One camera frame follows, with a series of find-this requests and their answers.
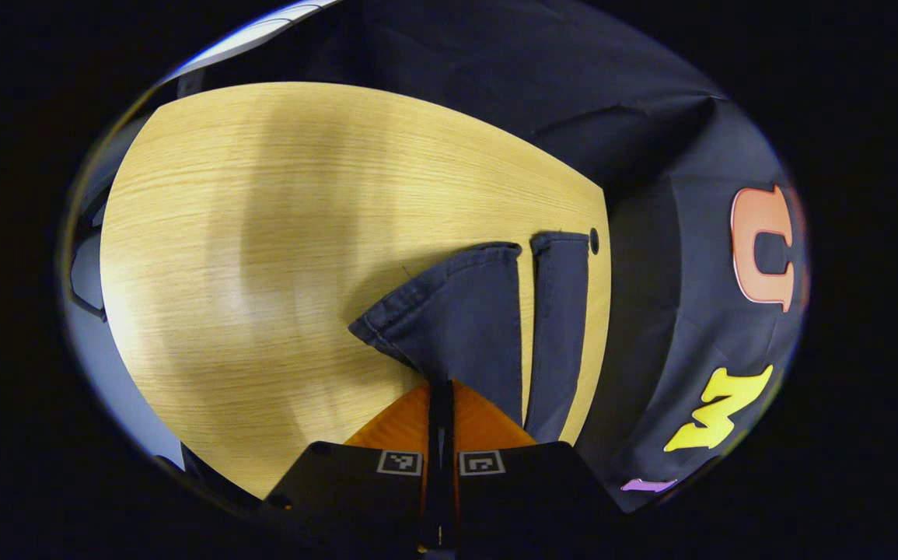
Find dark blue jeans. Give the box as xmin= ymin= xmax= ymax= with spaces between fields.
xmin=348 ymin=230 xmax=592 ymax=446

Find black backdrop cloth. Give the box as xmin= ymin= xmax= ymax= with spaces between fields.
xmin=176 ymin=0 xmax=811 ymax=514

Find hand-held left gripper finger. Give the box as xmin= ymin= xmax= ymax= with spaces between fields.
xmin=262 ymin=380 xmax=442 ymax=555
xmin=442 ymin=380 xmax=624 ymax=555

